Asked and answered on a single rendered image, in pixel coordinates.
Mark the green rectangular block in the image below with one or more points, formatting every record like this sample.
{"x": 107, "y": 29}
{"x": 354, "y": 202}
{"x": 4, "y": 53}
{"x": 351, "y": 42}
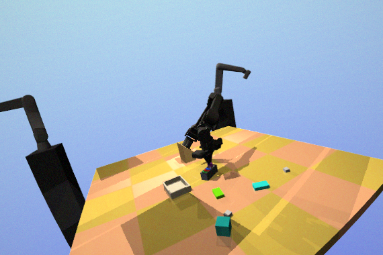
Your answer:
{"x": 218, "y": 193}

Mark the teal cube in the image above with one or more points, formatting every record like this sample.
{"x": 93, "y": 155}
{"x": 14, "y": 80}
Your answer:
{"x": 223, "y": 226}

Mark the cyan flat block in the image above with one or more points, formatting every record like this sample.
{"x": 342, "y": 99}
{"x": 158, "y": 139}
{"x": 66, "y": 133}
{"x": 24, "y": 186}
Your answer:
{"x": 261, "y": 185}

